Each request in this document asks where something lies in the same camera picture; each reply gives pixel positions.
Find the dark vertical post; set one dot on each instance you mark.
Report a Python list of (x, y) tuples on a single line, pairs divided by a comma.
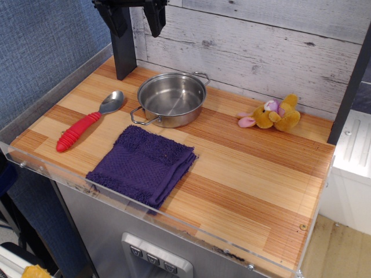
[(123, 48), (351, 91)]

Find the yellow object bottom left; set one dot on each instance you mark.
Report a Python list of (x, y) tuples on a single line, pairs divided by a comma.
[(35, 271)]

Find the white side cabinet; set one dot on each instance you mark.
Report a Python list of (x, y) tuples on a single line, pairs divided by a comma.
[(346, 197)]

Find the red handled metal spoon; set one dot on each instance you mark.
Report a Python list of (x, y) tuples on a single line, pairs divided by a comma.
[(110, 104)]

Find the brown plush bunny toy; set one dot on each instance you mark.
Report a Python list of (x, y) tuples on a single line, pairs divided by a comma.
[(279, 114)]

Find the dark vertical post left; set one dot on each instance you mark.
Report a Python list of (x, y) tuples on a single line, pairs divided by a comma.
[(123, 48)]

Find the clear acrylic table guard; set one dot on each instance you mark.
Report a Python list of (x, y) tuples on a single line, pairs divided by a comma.
[(253, 201)]

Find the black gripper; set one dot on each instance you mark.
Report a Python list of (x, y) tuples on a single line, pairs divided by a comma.
[(112, 15)]

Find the purple folded towel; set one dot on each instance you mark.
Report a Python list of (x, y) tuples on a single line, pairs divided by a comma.
[(143, 166)]

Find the stainless steel pot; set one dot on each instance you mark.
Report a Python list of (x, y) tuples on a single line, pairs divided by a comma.
[(170, 100)]

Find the dark vertical post right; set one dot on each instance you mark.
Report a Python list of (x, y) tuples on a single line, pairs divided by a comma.
[(351, 91)]

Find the steel cabinet button panel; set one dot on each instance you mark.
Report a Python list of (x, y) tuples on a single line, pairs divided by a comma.
[(148, 260)]

